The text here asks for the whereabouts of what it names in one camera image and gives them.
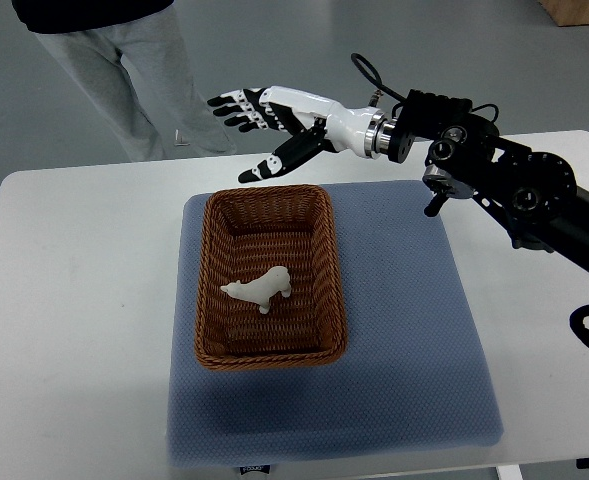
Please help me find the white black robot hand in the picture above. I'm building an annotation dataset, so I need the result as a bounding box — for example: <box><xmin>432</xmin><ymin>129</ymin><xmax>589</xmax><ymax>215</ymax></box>
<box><xmin>207</xmin><ymin>86</ymin><xmax>386</xmax><ymax>183</ymax></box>

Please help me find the white bear figurine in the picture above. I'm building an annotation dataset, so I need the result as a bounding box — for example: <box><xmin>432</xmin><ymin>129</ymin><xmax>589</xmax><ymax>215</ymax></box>
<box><xmin>220</xmin><ymin>266</ymin><xmax>292</xmax><ymax>314</ymax></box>

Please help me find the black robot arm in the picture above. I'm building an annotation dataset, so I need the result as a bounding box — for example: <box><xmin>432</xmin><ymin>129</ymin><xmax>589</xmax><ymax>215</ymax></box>
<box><xmin>365</xmin><ymin>90</ymin><xmax>589</xmax><ymax>273</ymax></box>

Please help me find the brown wicker basket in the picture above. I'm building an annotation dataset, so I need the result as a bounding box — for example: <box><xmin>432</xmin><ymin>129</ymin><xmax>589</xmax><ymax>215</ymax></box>
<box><xmin>194</xmin><ymin>185</ymin><xmax>348</xmax><ymax>371</ymax></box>

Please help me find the lower metal floor plate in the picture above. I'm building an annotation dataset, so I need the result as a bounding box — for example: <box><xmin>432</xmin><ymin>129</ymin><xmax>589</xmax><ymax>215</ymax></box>
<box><xmin>174</xmin><ymin>129</ymin><xmax>190</xmax><ymax>147</ymax></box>

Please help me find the person in grey trousers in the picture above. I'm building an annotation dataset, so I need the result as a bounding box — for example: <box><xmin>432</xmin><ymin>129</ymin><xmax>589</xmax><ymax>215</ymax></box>
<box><xmin>12</xmin><ymin>1</ymin><xmax>235</xmax><ymax>162</ymax></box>

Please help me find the wooden box corner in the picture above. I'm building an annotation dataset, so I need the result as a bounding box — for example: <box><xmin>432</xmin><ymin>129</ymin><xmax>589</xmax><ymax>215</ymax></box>
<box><xmin>539</xmin><ymin>0</ymin><xmax>589</xmax><ymax>27</ymax></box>

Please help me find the black looped cable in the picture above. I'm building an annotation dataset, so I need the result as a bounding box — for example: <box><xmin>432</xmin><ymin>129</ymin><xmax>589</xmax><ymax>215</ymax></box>
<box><xmin>350</xmin><ymin>52</ymin><xmax>408</xmax><ymax>109</ymax></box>

